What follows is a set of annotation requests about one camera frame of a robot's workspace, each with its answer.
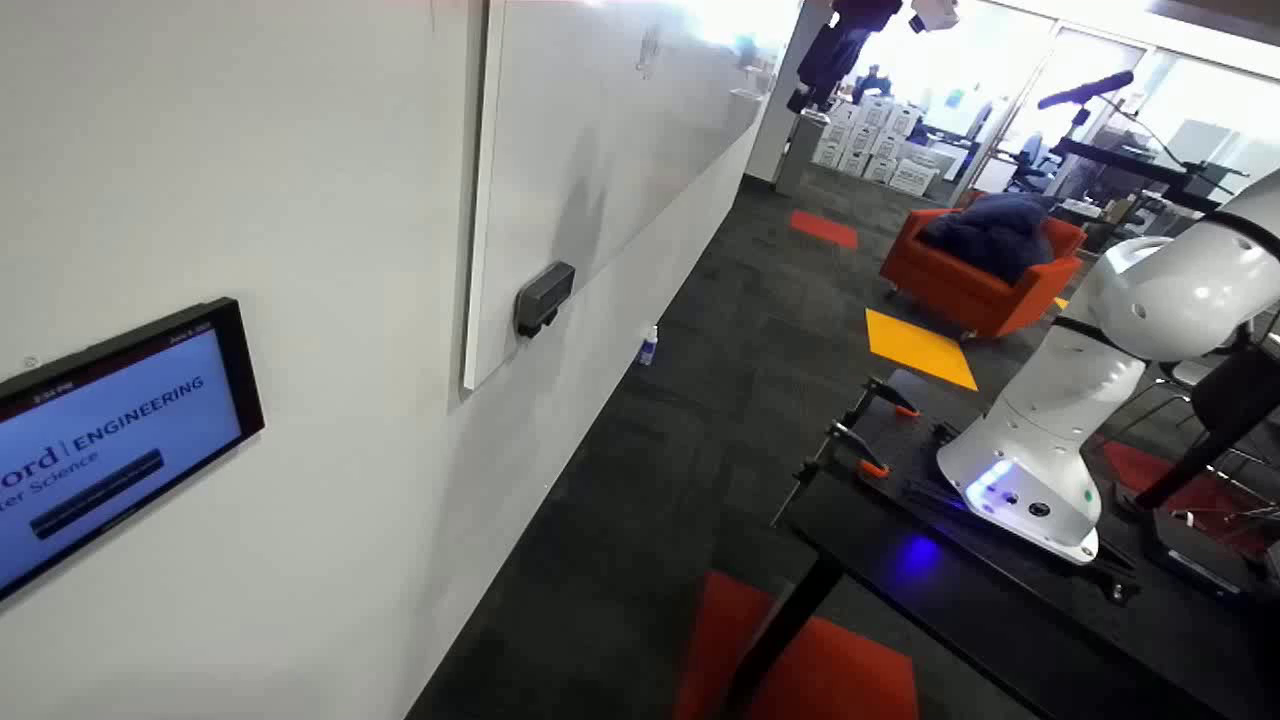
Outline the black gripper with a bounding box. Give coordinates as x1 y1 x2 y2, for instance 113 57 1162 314
783 0 910 118

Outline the black whiteboard duster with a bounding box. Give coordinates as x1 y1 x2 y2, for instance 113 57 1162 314
511 261 581 342

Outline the stack of white boxes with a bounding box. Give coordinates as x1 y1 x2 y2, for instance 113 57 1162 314
807 94 942 202

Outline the dark blue cloth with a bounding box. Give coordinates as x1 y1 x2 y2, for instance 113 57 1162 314
921 192 1058 289

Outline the black boom pole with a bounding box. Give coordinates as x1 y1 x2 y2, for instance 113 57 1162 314
1034 68 1140 118

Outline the orange armchair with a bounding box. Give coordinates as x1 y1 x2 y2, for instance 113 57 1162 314
874 204 1092 344

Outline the black desk with equipment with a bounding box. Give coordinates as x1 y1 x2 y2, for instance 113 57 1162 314
1048 128 1223 255

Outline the black table leg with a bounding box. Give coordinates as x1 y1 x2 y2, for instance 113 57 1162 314
716 552 851 720

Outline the white wall whiteboard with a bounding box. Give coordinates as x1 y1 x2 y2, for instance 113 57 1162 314
461 0 807 398

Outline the black clamp with orange handle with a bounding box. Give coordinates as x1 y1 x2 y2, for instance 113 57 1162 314
855 378 922 424
796 419 897 488

